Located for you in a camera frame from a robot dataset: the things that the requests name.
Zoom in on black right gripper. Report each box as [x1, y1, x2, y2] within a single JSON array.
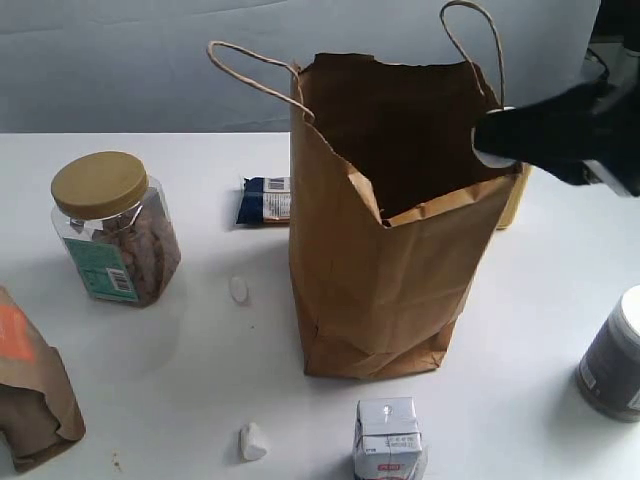
[[472, 81, 639, 198]]

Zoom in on white marshmallow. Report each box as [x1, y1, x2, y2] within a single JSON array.
[[229, 276, 249, 305], [471, 129, 516, 169], [239, 422, 269, 462]]

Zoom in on brown paper shopping bag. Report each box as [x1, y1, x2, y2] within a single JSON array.
[[283, 53, 520, 379]]

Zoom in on white marshmallow front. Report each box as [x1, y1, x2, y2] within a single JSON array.
[[239, 422, 269, 462]]

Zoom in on yellow bottle with white cap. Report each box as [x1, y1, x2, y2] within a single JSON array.
[[496, 162, 533, 231]]

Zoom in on white stand in background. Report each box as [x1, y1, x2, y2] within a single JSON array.
[[584, 43, 639, 101]]

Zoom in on dark grey canister white lid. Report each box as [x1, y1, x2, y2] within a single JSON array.
[[576, 286, 639, 423]]

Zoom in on dark blue snack packet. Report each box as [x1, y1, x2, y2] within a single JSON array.
[[236, 177, 291, 226]]

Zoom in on grey white milk carton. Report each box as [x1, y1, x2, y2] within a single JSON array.
[[352, 397, 426, 479]]

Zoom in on clear jar of almonds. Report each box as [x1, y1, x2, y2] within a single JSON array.
[[50, 151, 181, 308]]

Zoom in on brown kraft pouch orange label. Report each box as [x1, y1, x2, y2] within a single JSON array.
[[1, 289, 86, 473]]

